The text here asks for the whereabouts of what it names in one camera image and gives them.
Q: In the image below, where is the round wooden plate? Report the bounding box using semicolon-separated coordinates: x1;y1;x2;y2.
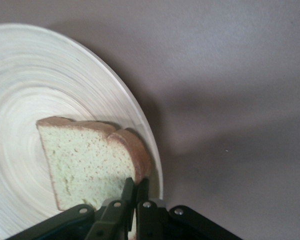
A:
0;22;165;240

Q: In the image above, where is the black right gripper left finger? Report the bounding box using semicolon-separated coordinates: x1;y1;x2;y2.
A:
11;176;136;240

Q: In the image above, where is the bread slice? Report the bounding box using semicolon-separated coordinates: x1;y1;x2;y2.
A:
35;115;152;238

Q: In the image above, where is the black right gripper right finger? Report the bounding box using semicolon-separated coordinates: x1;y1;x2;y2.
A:
135;177;241;240

